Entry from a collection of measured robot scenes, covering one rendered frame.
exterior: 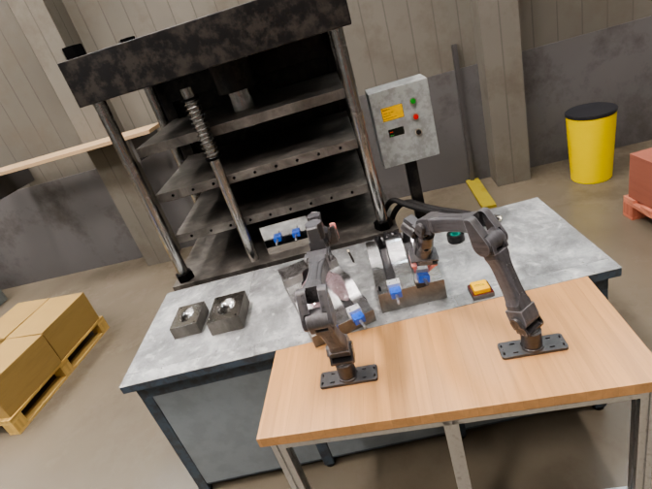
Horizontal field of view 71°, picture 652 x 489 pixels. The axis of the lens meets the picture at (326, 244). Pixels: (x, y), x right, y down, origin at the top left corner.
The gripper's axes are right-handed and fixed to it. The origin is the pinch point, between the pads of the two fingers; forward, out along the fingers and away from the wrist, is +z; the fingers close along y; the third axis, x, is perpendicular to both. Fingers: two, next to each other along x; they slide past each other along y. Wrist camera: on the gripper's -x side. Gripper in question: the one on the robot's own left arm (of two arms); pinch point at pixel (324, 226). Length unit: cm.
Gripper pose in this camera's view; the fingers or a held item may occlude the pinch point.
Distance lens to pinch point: 170.9
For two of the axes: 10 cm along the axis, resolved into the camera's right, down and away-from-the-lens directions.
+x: 2.7, 8.7, 4.2
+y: -9.6, 2.1, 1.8
